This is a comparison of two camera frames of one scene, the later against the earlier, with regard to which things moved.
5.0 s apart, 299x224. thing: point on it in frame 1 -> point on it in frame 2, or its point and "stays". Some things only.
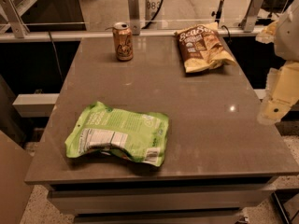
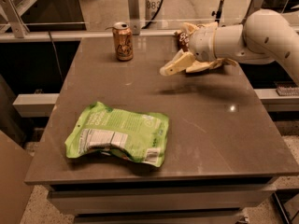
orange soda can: [123, 41] stays
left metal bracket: [10, 11] stays
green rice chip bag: [139, 135] stays
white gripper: [289, 35] -> [202, 43]
